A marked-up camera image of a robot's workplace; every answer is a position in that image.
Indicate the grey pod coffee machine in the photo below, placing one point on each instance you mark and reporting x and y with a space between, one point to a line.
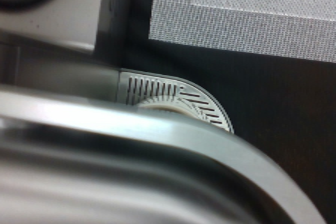
96 162

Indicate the white ceramic mug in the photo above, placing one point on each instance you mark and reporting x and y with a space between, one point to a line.
173 104

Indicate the grey woven placemat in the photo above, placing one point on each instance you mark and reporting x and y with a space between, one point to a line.
288 28

